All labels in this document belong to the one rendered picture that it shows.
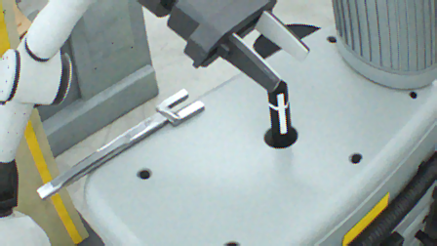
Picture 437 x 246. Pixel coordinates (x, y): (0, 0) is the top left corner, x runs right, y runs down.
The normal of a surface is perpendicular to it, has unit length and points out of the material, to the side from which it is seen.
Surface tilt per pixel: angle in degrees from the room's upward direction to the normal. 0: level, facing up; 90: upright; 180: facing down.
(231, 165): 0
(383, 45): 90
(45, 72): 65
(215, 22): 30
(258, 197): 0
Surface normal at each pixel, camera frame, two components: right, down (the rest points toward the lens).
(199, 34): -0.24, 0.06
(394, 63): -0.26, 0.66
